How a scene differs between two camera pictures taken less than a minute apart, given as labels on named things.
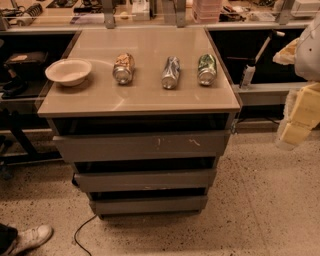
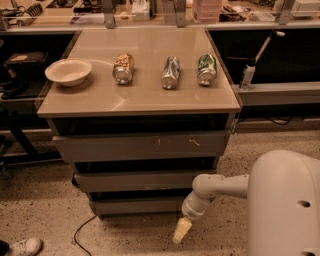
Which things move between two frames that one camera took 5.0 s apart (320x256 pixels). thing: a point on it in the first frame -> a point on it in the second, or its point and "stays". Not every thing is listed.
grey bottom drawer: (120, 206) stays
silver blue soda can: (170, 74) stays
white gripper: (309, 56) -> (192, 212)
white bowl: (68, 72) stays
